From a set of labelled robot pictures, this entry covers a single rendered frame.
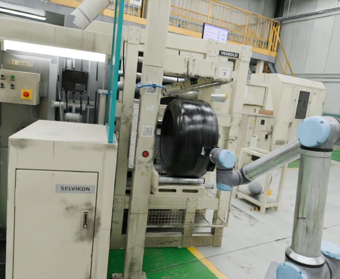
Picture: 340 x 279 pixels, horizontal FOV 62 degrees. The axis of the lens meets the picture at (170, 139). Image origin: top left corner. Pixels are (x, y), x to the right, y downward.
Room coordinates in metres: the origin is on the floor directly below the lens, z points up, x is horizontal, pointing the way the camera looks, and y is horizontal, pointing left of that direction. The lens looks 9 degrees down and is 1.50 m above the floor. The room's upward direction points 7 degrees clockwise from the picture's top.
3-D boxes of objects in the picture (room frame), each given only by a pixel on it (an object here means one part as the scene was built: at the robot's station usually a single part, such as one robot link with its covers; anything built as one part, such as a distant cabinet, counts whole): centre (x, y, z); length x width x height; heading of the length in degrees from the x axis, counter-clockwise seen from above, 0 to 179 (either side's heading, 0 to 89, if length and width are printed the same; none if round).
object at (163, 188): (1.93, -0.10, 0.84); 0.36 x 0.09 x 0.06; 105
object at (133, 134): (1.93, 0.25, 1.19); 0.05 x 0.04 x 0.48; 15
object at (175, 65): (2.39, -0.11, 1.71); 0.61 x 0.25 x 0.15; 105
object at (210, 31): (5.86, -0.64, 2.60); 0.60 x 0.05 x 0.55; 121
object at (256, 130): (6.52, -1.81, 0.62); 0.91 x 0.58 x 1.25; 121
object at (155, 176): (2.02, 0.10, 0.90); 0.40 x 0.03 x 0.10; 15
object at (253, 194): (4.09, -1.38, 0.40); 0.60 x 0.35 x 0.80; 31
